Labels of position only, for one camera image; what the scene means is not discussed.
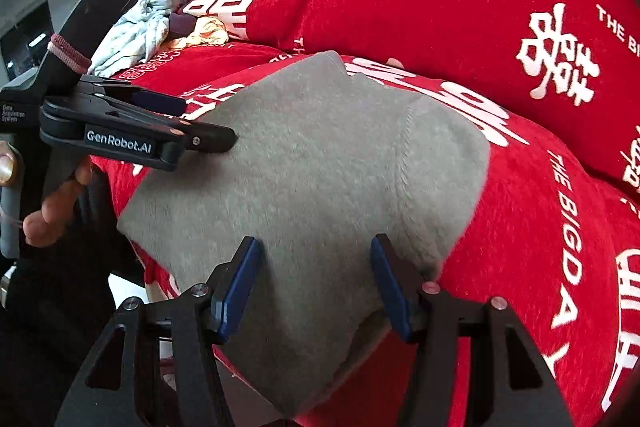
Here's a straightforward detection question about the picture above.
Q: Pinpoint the person's dark clothing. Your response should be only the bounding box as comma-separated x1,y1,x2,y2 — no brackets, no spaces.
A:
0,177,166,427

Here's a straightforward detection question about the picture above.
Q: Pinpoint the grey knit sweater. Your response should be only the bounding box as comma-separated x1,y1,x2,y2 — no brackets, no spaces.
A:
116,51,492,415

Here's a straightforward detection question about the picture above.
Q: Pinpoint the person's left forearm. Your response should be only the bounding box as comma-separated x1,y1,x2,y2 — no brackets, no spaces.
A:
37,0,166,80

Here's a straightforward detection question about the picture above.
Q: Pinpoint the dark wall screen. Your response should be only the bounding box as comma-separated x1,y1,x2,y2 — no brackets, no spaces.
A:
0,2,56,68

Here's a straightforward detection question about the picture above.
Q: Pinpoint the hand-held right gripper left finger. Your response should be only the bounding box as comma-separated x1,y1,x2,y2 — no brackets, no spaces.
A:
55,236,263,427

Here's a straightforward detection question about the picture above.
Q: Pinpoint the cream orange crumpled cloth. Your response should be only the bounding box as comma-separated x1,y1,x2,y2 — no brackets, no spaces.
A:
172,17,231,50

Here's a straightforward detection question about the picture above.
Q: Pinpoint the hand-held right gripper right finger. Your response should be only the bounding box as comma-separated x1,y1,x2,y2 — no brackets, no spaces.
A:
370,234,573,427

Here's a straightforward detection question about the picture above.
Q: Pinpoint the dark purple cloth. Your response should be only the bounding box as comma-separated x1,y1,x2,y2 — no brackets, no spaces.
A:
167,12,201,38

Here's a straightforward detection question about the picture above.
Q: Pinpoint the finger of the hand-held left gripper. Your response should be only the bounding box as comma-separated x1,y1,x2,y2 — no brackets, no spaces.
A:
80,76,188,118
112,107,237,154

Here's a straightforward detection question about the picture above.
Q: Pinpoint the person's left hand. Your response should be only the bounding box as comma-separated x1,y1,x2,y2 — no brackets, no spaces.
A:
22,157,96,248

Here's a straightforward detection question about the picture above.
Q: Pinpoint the red printed sofa back cushion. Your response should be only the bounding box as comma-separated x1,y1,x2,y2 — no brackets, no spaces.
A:
177,0,640,198

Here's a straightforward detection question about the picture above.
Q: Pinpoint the red printed sofa seat cover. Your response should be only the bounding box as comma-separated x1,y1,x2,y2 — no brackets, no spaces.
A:
92,42,640,427

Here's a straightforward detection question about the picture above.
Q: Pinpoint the light blue crumpled cloth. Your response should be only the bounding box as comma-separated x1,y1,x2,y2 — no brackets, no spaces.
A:
82,0,196,78

